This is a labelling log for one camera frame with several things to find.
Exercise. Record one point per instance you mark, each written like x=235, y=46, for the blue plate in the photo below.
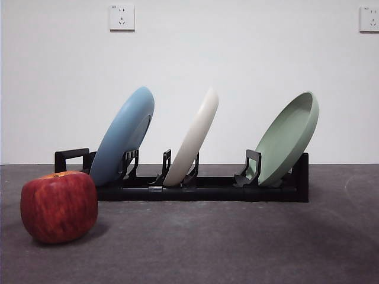
x=118, y=139

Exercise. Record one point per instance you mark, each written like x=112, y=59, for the red apple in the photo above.
x=59, y=207

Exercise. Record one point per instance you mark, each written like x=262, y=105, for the cream white plate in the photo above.
x=192, y=139

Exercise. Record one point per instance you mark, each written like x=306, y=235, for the black plate rack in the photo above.
x=207, y=193

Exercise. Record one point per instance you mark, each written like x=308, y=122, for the pale green plate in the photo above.
x=284, y=142

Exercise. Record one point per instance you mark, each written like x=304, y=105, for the white wall socket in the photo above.
x=370, y=19
x=122, y=17

